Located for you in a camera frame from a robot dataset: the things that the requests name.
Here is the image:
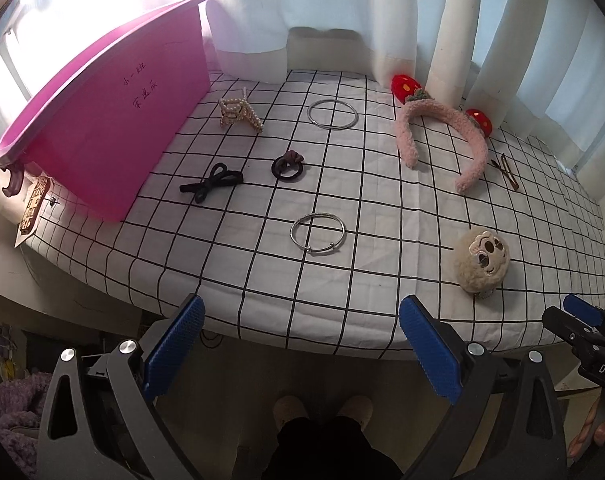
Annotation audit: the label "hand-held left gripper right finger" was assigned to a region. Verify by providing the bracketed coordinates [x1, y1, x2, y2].
[398, 294, 568, 480]

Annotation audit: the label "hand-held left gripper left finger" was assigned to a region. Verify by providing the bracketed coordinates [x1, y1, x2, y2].
[36, 294, 206, 480]

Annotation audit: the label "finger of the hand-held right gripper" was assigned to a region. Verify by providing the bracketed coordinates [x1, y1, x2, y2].
[541, 306, 605, 357]
[563, 294, 605, 342]

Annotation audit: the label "plain silver bangle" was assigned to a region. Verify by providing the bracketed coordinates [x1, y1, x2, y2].
[307, 100, 359, 132]

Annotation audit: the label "pearl hair claw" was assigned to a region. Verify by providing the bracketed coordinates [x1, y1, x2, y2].
[218, 87, 264, 136]

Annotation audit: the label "pink plastic bin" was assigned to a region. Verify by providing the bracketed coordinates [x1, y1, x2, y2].
[0, 0, 223, 223]

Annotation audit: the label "pink braided object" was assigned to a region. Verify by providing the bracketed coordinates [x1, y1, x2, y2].
[566, 399, 605, 467]

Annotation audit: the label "person's right white slipper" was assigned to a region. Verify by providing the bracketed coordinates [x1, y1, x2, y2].
[338, 395, 374, 432]

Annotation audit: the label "person's white slipper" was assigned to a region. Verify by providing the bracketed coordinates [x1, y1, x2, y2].
[274, 396, 309, 429]
[338, 395, 374, 432]

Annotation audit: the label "round cream plush toy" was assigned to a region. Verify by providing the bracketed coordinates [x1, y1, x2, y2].
[451, 227, 512, 301]

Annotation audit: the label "black checked white cloth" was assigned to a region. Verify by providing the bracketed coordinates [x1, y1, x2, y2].
[25, 67, 605, 358]

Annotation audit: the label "person's left white slipper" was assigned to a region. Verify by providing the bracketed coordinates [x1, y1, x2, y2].
[274, 396, 309, 429]

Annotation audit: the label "person's legs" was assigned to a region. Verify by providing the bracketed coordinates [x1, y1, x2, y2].
[275, 414, 403, 480]

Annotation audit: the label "brown hair clip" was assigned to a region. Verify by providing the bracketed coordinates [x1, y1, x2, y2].
[489, 154, 520, 191]

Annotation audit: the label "silver bangle with clasp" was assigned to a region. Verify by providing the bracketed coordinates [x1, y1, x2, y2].
[290, 212, 347, 257]

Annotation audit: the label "purple fluffy cloth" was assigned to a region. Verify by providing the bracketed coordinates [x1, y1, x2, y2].
[0, 376, 52, 480]

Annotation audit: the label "pink fluffy strawberry headband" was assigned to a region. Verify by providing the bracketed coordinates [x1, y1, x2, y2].
[391, 74, 494, 195]

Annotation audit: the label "dark brown hair scrunchie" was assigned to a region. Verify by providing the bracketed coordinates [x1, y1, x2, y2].
[271, 150, 305, 181]

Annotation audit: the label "black bow hair tie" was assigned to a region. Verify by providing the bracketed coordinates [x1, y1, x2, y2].
[179, 161, 244, 204]

